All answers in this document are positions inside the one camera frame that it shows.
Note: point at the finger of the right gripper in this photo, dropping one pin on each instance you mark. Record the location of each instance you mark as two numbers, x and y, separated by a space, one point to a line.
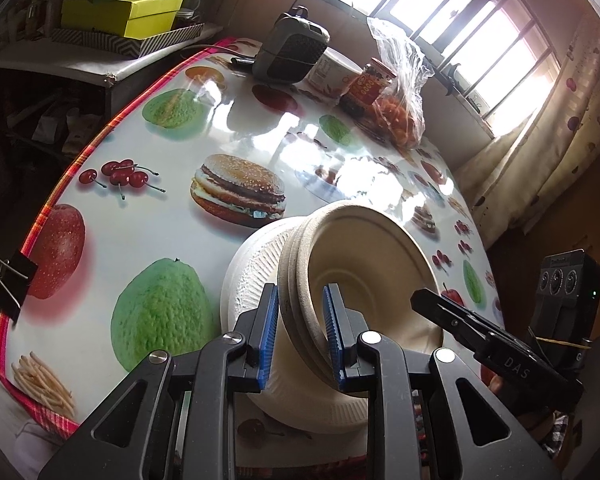
450 312

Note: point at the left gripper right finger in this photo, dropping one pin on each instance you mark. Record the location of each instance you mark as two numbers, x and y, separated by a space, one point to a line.
429 416

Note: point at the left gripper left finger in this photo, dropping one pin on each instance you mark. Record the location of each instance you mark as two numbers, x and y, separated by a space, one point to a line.
172 417

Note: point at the ribbed paper plate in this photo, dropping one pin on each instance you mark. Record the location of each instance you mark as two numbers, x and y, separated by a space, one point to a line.
294 395

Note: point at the person's right hand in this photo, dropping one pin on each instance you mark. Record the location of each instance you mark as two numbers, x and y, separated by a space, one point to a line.
496 385

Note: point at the patterned window curtain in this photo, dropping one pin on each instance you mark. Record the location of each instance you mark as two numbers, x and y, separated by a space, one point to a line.
514 180

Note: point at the plastic bag of oranges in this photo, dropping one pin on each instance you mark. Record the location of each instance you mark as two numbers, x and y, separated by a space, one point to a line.
396 116

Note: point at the black binder clip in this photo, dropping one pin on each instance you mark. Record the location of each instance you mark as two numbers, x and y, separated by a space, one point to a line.
16 276

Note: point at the red label glass jar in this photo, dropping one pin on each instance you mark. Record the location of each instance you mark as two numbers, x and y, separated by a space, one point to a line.
365 89

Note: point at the white plastic tub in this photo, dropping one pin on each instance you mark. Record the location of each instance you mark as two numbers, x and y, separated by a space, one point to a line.
333 74

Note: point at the grey portable heater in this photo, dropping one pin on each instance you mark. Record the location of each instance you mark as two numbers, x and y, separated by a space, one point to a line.
291 49

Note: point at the grey side shelf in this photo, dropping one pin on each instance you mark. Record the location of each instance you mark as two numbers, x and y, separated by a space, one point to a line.
101 68

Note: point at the striped flat box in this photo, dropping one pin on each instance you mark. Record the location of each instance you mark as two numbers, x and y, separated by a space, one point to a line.
128 47

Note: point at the lower yellow-green box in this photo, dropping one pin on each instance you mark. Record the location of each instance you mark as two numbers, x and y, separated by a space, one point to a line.
135 19

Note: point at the right black camera box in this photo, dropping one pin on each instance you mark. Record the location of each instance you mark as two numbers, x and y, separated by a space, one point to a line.
567 297

